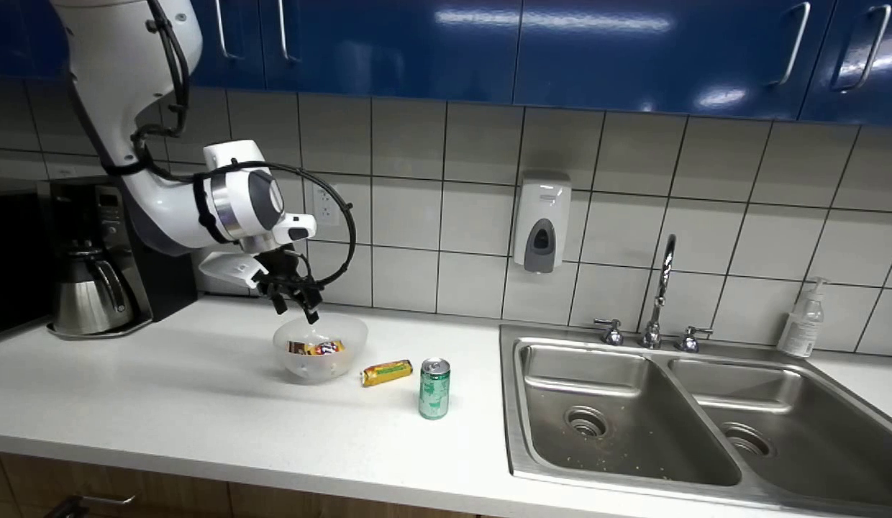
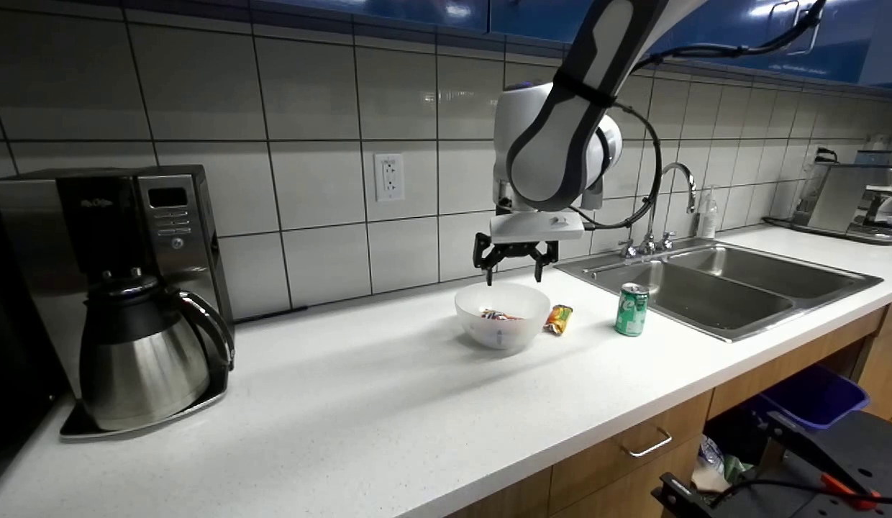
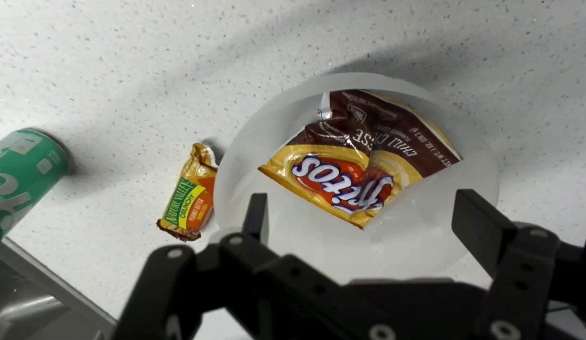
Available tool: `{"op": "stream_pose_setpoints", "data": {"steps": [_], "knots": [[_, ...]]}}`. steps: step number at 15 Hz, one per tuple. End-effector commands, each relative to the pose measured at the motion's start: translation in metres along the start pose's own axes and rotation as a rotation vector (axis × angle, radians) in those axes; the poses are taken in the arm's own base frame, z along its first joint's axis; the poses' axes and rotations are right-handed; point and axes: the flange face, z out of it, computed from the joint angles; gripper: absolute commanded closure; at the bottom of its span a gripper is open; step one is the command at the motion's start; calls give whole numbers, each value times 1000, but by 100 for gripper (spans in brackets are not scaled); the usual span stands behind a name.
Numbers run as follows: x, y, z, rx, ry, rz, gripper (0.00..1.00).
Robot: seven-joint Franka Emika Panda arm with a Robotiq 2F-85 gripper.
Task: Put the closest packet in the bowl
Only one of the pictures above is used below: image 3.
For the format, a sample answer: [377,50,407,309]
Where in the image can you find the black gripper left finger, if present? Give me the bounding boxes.
[112,190,371,340]

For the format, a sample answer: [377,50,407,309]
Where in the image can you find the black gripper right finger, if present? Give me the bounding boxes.
[452,186,586,340]

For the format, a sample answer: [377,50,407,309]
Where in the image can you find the Fritos chip packet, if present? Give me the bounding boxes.
[258,88,464,230]

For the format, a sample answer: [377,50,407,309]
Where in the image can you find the yellow snack bar packet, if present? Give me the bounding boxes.
[156,141,222,243]

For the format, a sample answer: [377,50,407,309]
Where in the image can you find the translucent plastic bowl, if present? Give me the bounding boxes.
[212,69,504,283]

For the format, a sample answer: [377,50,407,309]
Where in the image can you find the stainless steel double sink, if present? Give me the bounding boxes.
[0,237,120,340]

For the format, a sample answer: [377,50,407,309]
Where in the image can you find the green soda can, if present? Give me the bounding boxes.
[0,126,74,249]

